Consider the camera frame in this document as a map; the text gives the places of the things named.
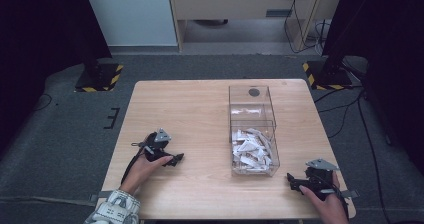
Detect striped black stand base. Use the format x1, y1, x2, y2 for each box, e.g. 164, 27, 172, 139
74, 62, 125, 93
302, 60, 354, 91

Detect clear plastic box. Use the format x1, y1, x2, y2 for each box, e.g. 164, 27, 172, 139
228, 84, 281, 178

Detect white panel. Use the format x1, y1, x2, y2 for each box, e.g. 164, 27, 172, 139
82, 0, 178, 47

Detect white packets in box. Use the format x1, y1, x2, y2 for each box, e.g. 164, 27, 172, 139
231, 127, 275, 175

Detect grey table strap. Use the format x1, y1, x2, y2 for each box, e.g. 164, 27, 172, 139
88, 190, 115, 204
339, 189, 361, 199

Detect person's right hand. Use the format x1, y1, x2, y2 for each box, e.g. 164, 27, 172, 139
298, 172, 350, 224

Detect light wooden cabinet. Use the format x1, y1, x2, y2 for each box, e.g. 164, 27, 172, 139
167, 0, 345, 53

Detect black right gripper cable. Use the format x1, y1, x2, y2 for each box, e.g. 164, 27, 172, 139
319, 180, 350, 220

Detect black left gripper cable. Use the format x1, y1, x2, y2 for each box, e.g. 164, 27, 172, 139
120, 141, 150, 186

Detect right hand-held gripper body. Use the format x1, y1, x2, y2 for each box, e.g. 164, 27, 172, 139
299, 158, 341, 202

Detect thin black floor cable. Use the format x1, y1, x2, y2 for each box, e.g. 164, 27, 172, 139
33, 93, 54, 112

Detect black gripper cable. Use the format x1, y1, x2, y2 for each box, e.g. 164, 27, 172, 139
120, 141, 150, 186
319, 180, 350, 220

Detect person's left hand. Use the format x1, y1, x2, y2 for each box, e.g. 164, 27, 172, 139
119, 153, 175, 196

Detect black curtain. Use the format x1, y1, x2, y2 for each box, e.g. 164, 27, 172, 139
0, 0, 113, 158
321, 0, 424, 167

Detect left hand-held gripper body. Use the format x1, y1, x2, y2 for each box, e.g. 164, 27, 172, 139
142, 127, 173, 162

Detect black floor cable bundle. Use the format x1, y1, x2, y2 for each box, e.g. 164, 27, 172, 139
313, 58, 393, 224

